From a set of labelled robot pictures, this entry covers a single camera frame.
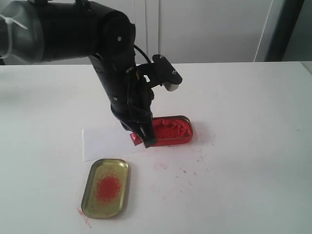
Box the white paper sheet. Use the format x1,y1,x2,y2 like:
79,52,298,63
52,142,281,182
82,125,145,162

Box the red plastic stamp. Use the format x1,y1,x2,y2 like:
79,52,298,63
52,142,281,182
130,133,142,146

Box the red ink pad tin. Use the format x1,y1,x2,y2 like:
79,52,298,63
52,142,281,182
151,116,193,147

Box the dark door frame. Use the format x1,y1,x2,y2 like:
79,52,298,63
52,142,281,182
264,0,312,62

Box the gold metal tin lid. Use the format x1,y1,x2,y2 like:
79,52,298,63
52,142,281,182
81,158,129,218

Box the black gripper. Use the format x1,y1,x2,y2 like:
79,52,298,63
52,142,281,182
90,52,156,148

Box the black cable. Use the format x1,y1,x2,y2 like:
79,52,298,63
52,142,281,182
133,44,154,64

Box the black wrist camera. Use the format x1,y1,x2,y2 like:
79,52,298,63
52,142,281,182
138,54,182,92

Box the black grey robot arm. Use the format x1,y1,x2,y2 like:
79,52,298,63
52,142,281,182
0,0,156,147

